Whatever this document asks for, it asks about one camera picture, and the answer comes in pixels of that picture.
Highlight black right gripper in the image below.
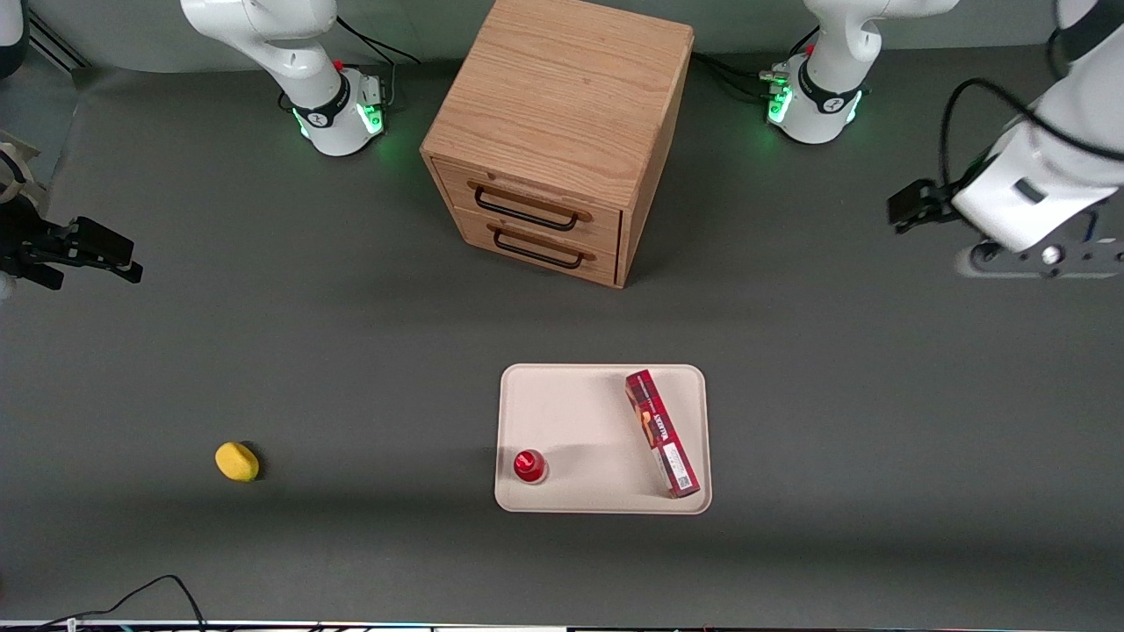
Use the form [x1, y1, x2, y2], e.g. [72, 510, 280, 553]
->
[0, 200, 144, 291]

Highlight black arm base cables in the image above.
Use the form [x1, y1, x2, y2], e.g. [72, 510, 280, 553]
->
[335, 15, 423, 112]
[692, 51, 793, 104]

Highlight wooden drawer front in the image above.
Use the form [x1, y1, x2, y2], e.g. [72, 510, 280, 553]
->
[433, 158, 625, 257]
[451, 207, 621, 288]

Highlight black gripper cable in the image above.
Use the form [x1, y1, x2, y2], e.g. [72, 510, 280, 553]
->
[938, 77, 1124, 190]

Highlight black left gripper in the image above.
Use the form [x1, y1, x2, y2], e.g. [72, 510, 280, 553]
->
[886, 156, 998, 235]

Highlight red tartan cookie box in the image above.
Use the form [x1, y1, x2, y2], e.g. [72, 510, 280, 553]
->
[624, 369, 702, 500]

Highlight black right arm base cables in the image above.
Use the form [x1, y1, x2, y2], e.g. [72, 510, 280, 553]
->
[335, 15, 423, 112]

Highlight aluminium frame rail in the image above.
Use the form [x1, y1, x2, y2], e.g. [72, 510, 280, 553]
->
[25, 7, 90, 73]

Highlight yellow lemon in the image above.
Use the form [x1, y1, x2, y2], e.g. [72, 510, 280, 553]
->
[214, 442, 262, 483]

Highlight black metal drawer handle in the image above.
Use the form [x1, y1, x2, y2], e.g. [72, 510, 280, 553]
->
[492, 226, 587, 270]
[472, 183, 582, 233]

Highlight beige plastic tray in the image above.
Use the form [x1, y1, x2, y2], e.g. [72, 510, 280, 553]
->
[494, 363, 713, 515]

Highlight black table edge cable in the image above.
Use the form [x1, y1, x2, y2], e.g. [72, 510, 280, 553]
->
[35, 574, 208, 632]

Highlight black left arm base cables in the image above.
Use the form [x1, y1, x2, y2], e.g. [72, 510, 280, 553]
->
[692, 51, 793, 104]

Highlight oak wooden drawer cabinet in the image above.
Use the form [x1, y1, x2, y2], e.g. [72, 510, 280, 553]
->
[420, 0, 695, 290]

